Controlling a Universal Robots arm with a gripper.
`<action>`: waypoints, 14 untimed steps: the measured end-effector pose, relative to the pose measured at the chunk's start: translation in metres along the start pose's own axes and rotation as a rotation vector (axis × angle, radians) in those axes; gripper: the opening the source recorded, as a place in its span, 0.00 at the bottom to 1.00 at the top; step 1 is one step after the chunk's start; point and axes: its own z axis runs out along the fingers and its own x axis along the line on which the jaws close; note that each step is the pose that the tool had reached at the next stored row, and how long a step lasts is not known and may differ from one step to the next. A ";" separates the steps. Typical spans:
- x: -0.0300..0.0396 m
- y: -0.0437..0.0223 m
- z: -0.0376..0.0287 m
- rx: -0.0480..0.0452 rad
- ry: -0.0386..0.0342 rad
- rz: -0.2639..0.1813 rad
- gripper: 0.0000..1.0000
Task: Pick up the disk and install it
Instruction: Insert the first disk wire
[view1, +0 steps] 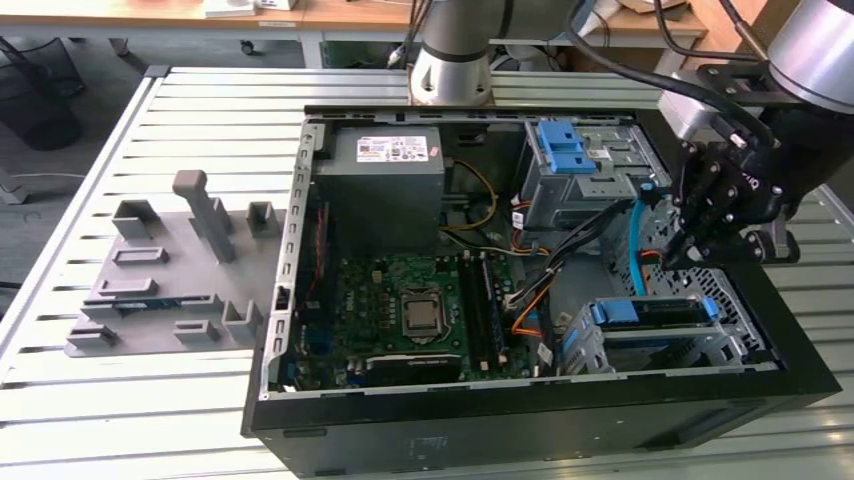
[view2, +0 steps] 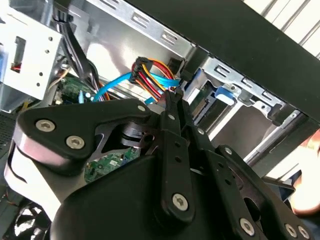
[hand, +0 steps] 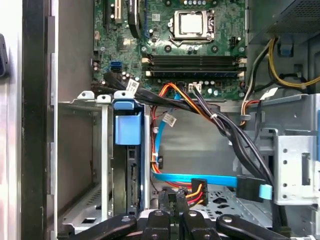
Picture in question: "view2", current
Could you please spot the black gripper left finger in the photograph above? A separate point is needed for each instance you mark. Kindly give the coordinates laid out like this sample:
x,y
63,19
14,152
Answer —
x,y
62,120

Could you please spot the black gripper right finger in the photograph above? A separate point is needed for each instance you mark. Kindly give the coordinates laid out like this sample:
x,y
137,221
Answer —
x,y
225,180

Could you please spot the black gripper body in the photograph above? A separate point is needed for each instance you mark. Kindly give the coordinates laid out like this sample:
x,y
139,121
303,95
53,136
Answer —
x,y
112,212

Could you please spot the hard disk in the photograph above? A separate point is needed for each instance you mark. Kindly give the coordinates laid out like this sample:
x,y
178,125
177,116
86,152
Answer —
x,y
225,96

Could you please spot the person's hand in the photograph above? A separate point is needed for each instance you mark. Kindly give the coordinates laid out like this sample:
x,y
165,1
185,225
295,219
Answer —
x,y
310,190

